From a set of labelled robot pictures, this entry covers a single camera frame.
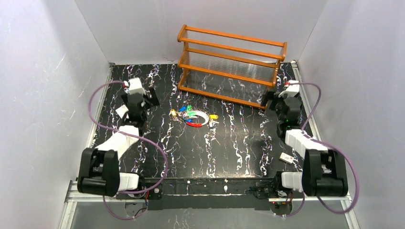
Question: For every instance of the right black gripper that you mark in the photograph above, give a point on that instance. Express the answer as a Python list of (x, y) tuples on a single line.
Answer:
[(272, 100)]

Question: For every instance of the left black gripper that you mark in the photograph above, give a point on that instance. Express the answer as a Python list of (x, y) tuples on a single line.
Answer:
[(145, 100)]

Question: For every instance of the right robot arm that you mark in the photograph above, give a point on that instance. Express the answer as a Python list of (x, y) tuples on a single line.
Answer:
[(324, 171)]

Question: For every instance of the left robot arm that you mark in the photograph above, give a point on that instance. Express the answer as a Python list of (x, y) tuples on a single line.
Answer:
[(99, 172)]

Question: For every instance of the white card box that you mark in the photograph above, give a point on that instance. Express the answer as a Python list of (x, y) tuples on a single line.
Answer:
[(122, 111)]

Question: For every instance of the orange wooden shelf rack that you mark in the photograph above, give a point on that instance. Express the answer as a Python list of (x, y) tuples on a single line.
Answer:
[(227, 66)]

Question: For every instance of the small white box right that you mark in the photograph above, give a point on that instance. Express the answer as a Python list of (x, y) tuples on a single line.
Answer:
[(286, 158)]

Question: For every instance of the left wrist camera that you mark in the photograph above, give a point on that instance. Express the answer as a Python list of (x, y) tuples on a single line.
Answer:
[(134, 86)]

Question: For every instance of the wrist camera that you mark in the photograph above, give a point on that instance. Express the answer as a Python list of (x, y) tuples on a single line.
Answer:
[(291, 88), (134, 86)]

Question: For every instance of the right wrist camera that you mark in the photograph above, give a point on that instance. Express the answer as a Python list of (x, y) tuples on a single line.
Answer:
[(291, 88)]

